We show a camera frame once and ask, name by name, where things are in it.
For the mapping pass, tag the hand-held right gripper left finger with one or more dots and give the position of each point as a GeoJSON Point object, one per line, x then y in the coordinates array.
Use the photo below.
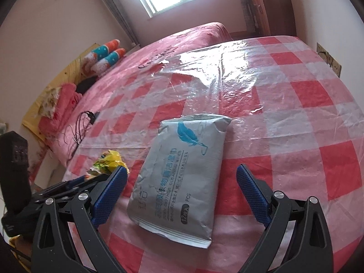
{"type": "Point", "coordinates": [109, 196]}

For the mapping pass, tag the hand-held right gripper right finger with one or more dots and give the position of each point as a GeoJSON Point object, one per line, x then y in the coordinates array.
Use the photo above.
{"type": "Point", "coordinates": [253, 193]}

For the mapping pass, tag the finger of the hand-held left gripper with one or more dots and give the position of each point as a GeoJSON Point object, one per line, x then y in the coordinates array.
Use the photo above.
{"type": "Point", "coordinates": [61, 198]}
{"type": "Point", "coordinates": [76, 182]}

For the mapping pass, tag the yellow snack packet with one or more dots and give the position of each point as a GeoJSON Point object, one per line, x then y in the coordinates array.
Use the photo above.
{"type": "Point", "coordinates": [111, 159]}

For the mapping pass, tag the grey printed snack bag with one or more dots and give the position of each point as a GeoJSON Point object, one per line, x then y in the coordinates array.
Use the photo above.
{"type": "Point", "coordinates": [182, 176]}

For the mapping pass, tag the floral cushion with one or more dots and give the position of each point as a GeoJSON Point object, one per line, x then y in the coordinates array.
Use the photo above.
{"type": "Point", "coordinates": [49, 102]}

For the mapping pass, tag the red folded blanket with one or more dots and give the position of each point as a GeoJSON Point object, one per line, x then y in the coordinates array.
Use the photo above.
{"type": "Point", "coordinates": [65, 99]}

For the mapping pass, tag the black cloth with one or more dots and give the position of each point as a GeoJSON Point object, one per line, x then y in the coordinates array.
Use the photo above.
{"type": "Point", "coordinates": [86, 85]}

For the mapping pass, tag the yellow wooden headboard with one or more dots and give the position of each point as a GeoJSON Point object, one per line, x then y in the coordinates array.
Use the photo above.
{"type": "Point", "coordinates": [65, 74]}

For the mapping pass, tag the teal orange roll pillow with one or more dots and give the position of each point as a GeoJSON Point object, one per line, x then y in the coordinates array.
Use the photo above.
{"type": "Point", "coordinates": [111, 59]}
{"type": "Point", "coordinates": [106, 48]}

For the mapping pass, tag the pink bed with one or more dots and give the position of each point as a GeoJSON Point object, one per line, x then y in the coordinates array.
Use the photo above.
{"type": "Point", "coordinates": [170, 42]}

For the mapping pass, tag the brown wooden cabinet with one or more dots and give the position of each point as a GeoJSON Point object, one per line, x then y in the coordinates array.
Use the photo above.
{"type": "Point", "coordinates": [260, 5]}

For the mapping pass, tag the wall socket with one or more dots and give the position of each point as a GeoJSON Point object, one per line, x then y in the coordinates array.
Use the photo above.
{"type": "Point", "coordinates": [328, 58]}

